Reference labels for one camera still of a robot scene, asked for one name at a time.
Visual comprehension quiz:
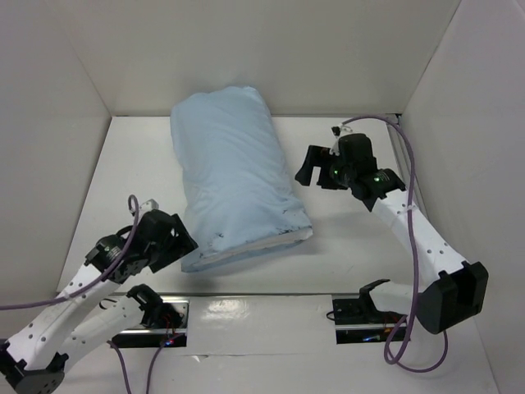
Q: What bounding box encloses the light blue pillowcase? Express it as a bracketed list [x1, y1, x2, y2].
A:
[170, 86, 313, 273]

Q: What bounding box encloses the white pillow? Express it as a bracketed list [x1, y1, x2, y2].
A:
[195, 227, 313, 266]

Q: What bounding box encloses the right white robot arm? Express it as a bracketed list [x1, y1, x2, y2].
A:
[294, 134, 488, 334]

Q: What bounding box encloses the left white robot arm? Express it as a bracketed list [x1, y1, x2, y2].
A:
[1, 209, 197, 393]

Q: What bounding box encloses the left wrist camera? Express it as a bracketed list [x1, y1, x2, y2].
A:
[130, 199, 159, 215]

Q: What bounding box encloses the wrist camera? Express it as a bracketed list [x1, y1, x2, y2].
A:
[331, 124, 354, 140]
[130, 199, 159, 215]

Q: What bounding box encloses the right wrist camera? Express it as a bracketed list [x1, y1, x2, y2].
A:
[331, 124, 354, 140]

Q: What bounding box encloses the aluminium rail frame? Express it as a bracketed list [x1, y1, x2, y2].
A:
[386, 125, 427, 215]

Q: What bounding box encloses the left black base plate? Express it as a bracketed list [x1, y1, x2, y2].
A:
[112, 295, 189, 349]

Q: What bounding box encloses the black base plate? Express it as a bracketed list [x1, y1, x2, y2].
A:
[112, 295, 189, 349]
[326, 297, 402, 345]

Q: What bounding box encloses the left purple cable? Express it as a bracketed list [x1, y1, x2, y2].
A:
[0, 194, 185, 393]

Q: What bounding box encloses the purple cable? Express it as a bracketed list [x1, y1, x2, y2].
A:
[0, 194, 185, 393]
[342, 116, 449, 373]

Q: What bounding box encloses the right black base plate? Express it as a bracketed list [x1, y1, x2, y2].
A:
[326, 297, 402, 345]

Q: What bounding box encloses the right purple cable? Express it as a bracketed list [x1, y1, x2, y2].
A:
[342, 116, 449, 373]

